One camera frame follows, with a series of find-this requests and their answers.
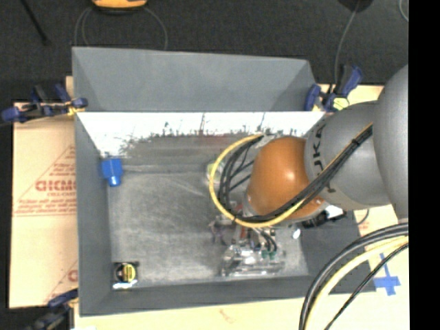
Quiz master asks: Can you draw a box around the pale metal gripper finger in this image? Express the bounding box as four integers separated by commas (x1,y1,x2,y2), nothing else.
211,230,237,246
209,217,238,230

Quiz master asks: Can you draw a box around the grey metal bin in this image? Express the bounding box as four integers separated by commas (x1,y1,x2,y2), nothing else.
71,46,376,316

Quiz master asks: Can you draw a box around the black cylinder on white bracket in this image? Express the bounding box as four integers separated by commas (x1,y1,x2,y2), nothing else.
291,207,346,239

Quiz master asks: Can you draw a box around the blue plastic cap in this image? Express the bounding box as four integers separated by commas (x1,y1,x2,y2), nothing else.
98,156,124,188

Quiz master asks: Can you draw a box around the brown cardboard board red print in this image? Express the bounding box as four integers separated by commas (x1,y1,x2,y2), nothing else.
8,76,80,309

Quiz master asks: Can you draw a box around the black and yellow tape measure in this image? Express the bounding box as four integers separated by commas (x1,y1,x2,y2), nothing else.
112,261,140,290

